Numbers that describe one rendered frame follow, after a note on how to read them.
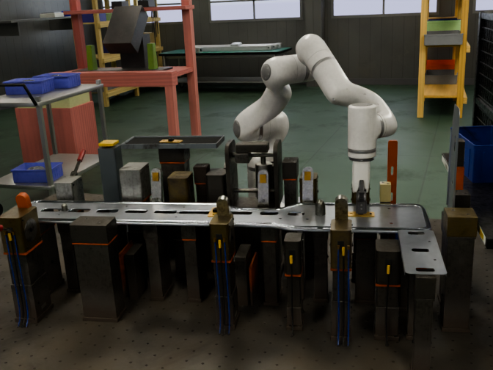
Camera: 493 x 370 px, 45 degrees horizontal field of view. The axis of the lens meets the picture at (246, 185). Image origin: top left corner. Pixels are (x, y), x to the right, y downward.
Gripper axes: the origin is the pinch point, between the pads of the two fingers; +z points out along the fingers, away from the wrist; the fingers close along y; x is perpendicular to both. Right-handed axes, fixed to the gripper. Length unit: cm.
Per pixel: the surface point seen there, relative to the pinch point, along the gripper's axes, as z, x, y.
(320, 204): -0.6, -12.4, 1.4
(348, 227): -1.4, -3.7, 22.9
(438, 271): 3.2, 18.4, 39.2
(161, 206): 3, -67, -5
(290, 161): -8.9, -23.9, -18.5
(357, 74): 83, 1, -981
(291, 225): 3.2, -20.8, 10.3
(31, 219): 0, -102, 18
